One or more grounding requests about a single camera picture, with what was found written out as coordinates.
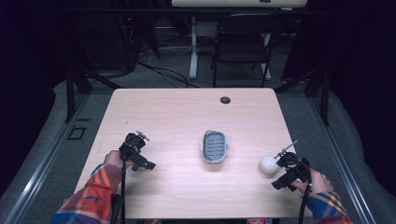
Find black metal stand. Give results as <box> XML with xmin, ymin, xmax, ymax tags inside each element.
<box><xmin>274</xmin><ymin>68</ymin><xmax>332</xmax><ymax>127</ymax></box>
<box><xmin>62</xmin><ymin>18</ymin><xmax>123</xmax><ymax>123</ymax></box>

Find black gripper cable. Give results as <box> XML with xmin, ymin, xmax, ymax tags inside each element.
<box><xmin>297</xmin><ymin>182</ymin><xmax>313</xmax><ymax>224</ymax></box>
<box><xmin>120</xmin><ymin>143</ymin><xmax>127</xmax><ymax>224</ymax></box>

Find metal floor rail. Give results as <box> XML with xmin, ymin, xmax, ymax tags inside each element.
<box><xmin>305</xmin><ymin>95</ymin><xmax>378</xmax><ymax>224</ymax></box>
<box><xmin>2</xmin><ymin>92</ymin><xmax>92</xmax><ymax>224</ymax></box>

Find person's right hand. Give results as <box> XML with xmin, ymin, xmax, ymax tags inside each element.
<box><xmin>290</xmin><ymin>168</ymin><xmax>334</xmax><ymax>196</ymax></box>

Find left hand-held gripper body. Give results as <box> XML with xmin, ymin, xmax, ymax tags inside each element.
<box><xmin>119</xmin><ymin>132</ymin><xmax>157</xmax><ymax>173</ymax></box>

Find white desk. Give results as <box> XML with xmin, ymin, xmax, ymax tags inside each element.
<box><xmin>170</xmin><ymin>0</ymin><xmax>309</xmax><ymax>81</ymax></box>

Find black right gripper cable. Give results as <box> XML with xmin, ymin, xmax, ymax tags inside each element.
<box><xmin>297</xmin><ymin>182</ymin><xmax>313</xmax><ymax>224</ymax></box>

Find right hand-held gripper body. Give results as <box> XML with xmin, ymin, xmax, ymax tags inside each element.
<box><xmin>271</xmin><ymin>151</ymin><xmax>312</xmax><ymax>192</ymax></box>

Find white round soap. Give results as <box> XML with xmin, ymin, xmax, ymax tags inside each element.
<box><xmin>259</xmin><ymin>154</ymin><xmax>281</xmax><ymax>175</ymax></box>

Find black floor cables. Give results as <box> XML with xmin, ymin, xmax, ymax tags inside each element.
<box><xmin>134</xmin><ymin>36</ymin><xmax>200</xmax><ymax>90</ymax></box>

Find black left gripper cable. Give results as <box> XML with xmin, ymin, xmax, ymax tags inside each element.
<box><xmin>120</xmin><ymin>143</ymin><xmax>127</xmax><ymax>224</ymax></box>

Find person's left hand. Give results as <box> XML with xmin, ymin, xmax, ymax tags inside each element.
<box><xmin>104</xmin><ymin>150</ymin><xmax>135</xmax><ymax>171</ymax></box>

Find black folding chair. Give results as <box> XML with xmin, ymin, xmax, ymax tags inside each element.
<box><xmin>211</xmin><ymin>12</ymin><xmax>284</xmax><ymax>89</ymax></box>

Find grey slotted soap dish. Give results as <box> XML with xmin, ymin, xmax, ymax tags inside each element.
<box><xmin>200</xmin><ymin>130</ymin><xmax>230</xmax><ymax>165</ymax></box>

